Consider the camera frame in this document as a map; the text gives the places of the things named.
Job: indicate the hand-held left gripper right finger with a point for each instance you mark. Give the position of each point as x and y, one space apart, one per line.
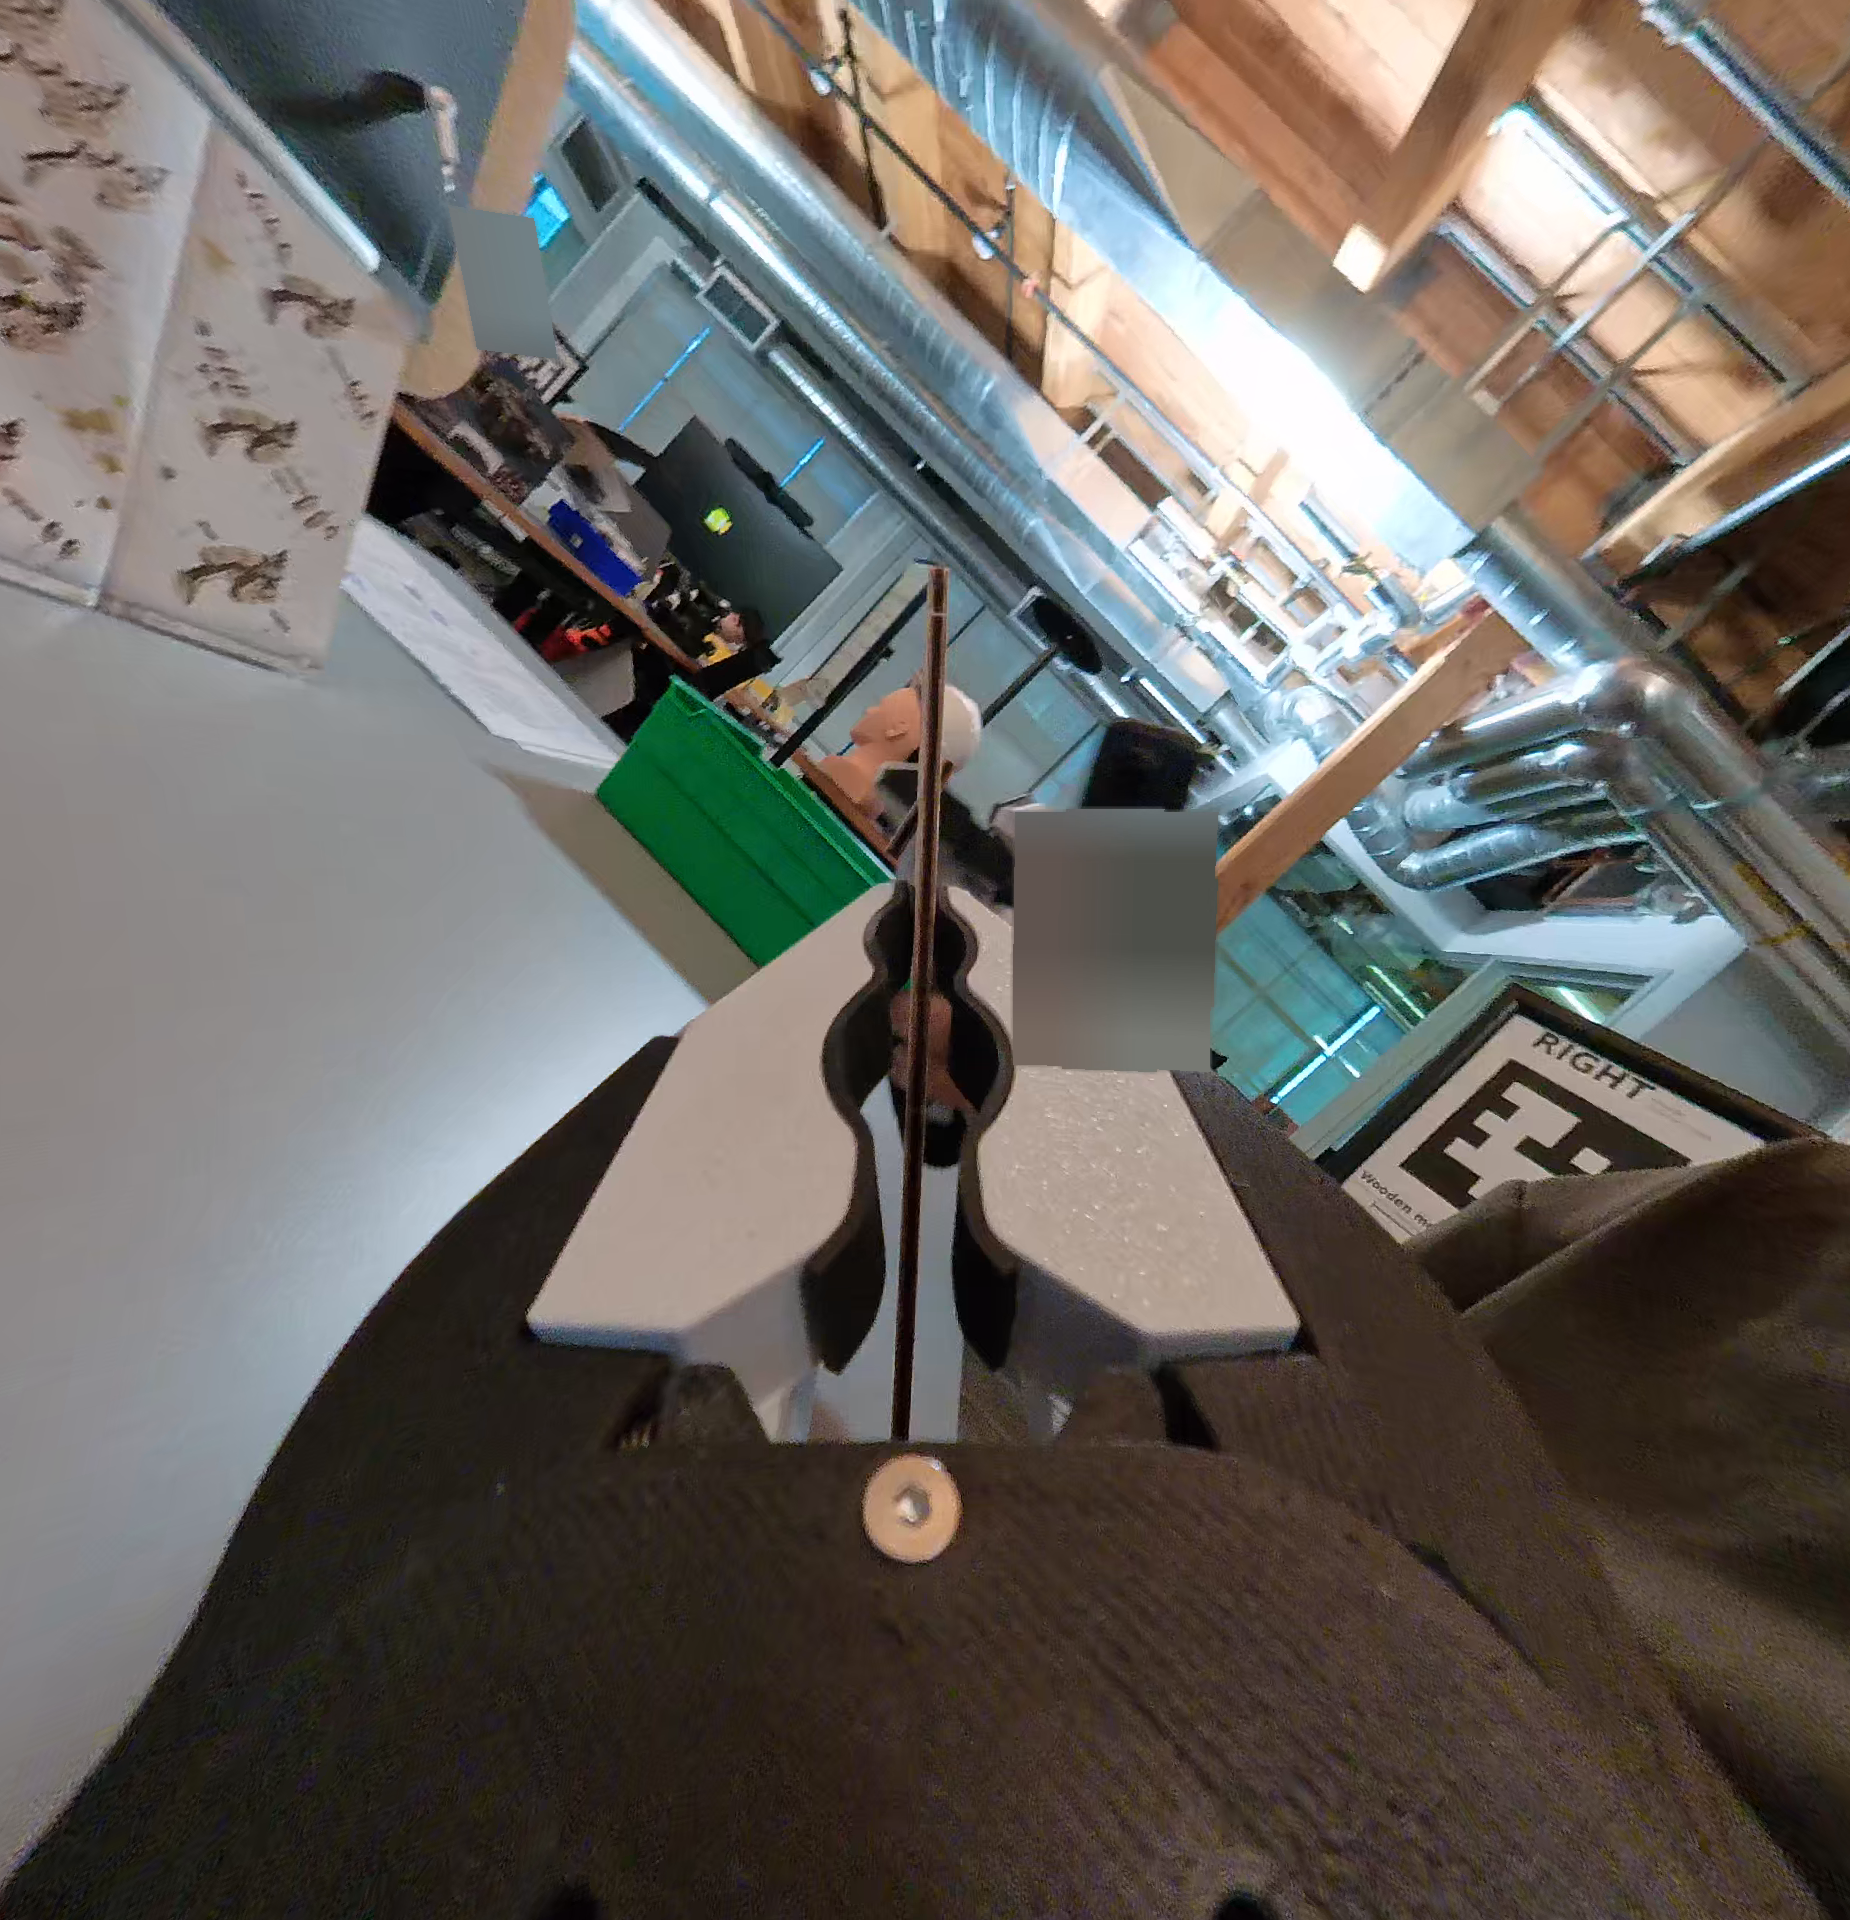
1137 1217

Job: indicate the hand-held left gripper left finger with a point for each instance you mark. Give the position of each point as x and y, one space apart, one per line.
686 1183

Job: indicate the wooden cut-out sheet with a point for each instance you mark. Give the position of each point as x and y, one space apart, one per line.
928 748

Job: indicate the grey desk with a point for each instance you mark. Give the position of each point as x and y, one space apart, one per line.
267 1052

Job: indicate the green plastic bin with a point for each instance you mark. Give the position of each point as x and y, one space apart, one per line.
730 825

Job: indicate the framed marker sign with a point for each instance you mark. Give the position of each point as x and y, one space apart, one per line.
1539 1140

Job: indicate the mannequin head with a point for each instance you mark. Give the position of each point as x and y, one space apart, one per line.
881 743

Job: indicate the wooden table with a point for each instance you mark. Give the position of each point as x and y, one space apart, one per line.
664 636

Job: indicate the printed paper sheet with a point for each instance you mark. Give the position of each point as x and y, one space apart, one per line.
475 646

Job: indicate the silver pipe bundle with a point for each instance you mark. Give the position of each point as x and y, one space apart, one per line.
1557 812

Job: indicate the black floor lamp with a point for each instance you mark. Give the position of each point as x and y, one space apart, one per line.
1057 629

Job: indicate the person's brown top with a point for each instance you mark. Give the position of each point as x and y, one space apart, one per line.
1690 1501

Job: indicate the blue plastic box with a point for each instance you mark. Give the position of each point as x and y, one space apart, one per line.
596 548

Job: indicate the black monitor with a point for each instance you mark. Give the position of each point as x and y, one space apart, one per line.
744 527

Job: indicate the dark printed box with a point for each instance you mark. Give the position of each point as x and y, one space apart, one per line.
512 422

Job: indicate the assembly instruction booklet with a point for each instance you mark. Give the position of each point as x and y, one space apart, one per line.
159 375

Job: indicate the dark grey panel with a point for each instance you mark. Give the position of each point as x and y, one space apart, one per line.
340 181

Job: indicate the plywood board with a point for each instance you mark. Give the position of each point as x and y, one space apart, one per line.
520 134

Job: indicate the wooden post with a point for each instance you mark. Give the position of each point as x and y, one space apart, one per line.
1374 767

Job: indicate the silver ventilation duct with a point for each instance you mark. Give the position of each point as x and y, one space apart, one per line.
866 299

